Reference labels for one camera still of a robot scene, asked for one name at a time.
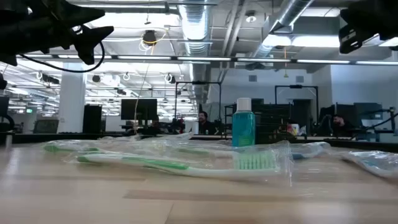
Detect black aluminium table frame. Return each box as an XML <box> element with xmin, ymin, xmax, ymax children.
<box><xmin>0</xmin><ymin>132</ymin><xmax>398</xmax><ymax>154</ymax></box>

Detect silver round duct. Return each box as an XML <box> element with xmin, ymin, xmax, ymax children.
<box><xmin>177</xmin><ymin>0</ymin><xmax>213</xmax><ymax>105</ymax></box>

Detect black office monitor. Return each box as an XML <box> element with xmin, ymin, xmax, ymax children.
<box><xmin>120</xmin><ymin>98</ymin><xmax>159</xmax><ymax>121</ymax></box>

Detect blue white toothbrush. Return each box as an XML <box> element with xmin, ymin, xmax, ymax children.
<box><xmin>278</xmin><ymin>140</ymin><xmax>332</xmax><ymax>161</ymax></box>
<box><xmin>329</xmin><ymin>148</ymin><xmax>398</xmax><ymax>180</ymax></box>

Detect dark background monitors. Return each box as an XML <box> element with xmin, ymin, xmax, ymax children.
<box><xmin>318</xmin><ymin>102</ymin><xmax>384</xmax><ymax>128</ymax></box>

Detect black cabinet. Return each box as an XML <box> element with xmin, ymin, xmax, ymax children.
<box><xmin>82</xmin><ymin>103</ymin><xmax>103</xmax><ymax>134</ymax></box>

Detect teal mouthwash bottle white cap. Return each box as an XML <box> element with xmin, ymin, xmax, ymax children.
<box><xmin>231</xmin><ymin>97</ymin><xmax>257</xmax><ymax>147</ymax></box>

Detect silver slanted duct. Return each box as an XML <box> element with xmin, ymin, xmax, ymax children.
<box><xmin>253</xmin><ymin>0</ymin><xmax>315</xmax><ymax>60</ymax></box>

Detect black rig frame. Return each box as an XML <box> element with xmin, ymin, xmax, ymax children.
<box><xmin>174</xmin><ymin>81</ymin><xmax>223</xmax><ymax>138</ymax></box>
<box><xmin>274</xmin><ymin>84</ymin><xmax>320</xmax><ymax>131</ymax></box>

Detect white column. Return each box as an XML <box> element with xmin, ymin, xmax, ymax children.
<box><xmin>57</xmin><ymin>62</ymin><xmax>87</xmax><ymax>134</ymax></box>

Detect black hanging ceiling camera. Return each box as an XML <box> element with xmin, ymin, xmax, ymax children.
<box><xmin>138</xmin><ymin>29</ymin><xmax>169</xmax><ymax>52</ymax></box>

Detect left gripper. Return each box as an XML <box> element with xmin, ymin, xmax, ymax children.
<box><xmin>0</xmin><ymin>6</ymin><xmax>114</xmax><ymax>66</ymax></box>

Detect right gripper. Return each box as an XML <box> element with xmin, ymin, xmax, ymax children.
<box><xmin>338</xmin><ymin>0</ymin><xmax>398</xmax><ymax>54</ymax></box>

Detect long ceiling light strip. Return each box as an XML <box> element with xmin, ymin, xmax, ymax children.
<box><xmin>18</xmin><ymin>54</ymin><xmax>398</xmax><ymax>65</ymax></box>

